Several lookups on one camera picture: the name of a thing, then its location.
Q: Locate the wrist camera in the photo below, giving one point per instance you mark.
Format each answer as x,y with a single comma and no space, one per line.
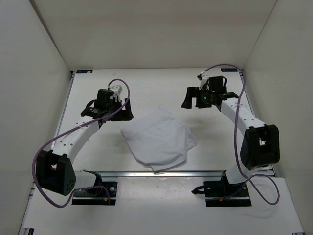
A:
203,79
117,89

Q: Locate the right blue label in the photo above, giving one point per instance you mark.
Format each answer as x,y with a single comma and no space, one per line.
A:
229,70

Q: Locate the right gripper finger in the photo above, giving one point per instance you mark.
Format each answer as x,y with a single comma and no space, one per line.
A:
198,96
187,103

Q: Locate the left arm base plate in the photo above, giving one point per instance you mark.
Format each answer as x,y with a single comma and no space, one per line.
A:
98,196

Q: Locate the white skirt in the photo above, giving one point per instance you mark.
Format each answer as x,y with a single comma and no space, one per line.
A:
159,140

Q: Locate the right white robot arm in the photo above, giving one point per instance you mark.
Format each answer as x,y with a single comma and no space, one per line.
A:
260,145

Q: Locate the left blue label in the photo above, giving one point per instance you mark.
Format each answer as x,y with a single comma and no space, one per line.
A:
84,71

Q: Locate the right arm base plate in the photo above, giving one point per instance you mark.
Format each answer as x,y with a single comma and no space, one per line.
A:
223,194

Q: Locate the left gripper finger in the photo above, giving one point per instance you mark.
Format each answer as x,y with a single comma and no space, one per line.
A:
127,107
122,116

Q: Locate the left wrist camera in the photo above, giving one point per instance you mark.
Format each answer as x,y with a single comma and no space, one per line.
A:
117,89

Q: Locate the blue label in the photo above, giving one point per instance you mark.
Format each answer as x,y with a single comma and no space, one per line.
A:
84,71
229,70

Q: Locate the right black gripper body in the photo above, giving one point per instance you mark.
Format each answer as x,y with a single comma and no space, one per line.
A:
206,102

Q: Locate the aluminium rail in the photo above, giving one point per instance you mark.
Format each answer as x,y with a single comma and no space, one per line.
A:
160,174

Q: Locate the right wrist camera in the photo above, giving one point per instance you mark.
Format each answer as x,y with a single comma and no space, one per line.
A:
203,79

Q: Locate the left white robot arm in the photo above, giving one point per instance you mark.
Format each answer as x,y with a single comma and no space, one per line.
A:
54,170

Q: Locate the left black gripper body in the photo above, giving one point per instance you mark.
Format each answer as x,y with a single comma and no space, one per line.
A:
114,106

